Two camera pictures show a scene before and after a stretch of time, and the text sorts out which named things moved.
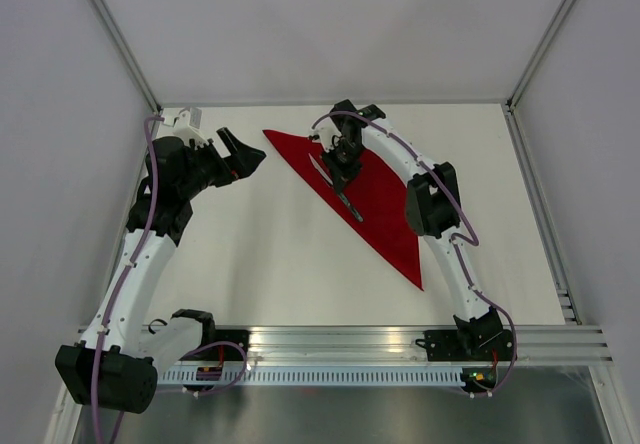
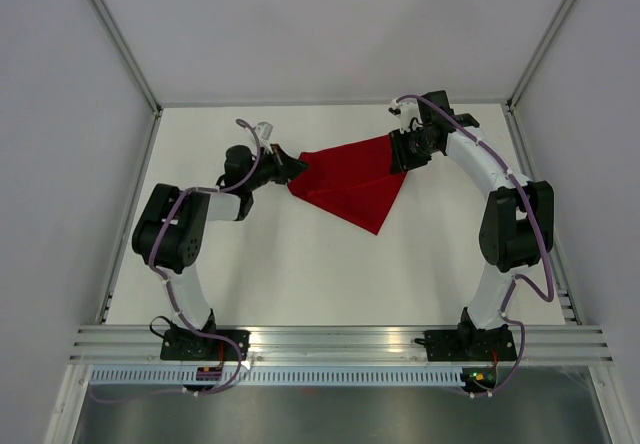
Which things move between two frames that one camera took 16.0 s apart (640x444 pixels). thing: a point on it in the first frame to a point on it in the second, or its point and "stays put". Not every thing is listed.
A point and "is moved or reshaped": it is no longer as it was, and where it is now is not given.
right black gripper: (341, 176) to (401, 161)
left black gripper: (242, 162) to (285, 167)
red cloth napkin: (379, 193) is moved or reshaped
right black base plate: (466, 345) stays put
